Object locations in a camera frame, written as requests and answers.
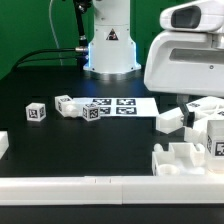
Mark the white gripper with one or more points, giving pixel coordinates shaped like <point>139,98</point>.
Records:
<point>187,57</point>

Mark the white sheet with tags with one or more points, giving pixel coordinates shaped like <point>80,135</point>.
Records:
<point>123,107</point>

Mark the small white tagged block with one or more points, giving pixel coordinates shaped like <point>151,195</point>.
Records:
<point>35,112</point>

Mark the white chair back assembly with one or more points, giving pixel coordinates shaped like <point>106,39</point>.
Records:
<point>206,108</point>

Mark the white chair seat frame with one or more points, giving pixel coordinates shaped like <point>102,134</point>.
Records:
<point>180,159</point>

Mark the white tagged cube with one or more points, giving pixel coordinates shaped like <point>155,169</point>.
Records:
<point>91,112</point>

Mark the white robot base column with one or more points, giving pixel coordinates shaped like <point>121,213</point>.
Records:
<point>112,51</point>

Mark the white front barrier rail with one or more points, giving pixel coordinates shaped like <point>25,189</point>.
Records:
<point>112,190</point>

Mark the white part at left edge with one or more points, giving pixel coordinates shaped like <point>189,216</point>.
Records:
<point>4,143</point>

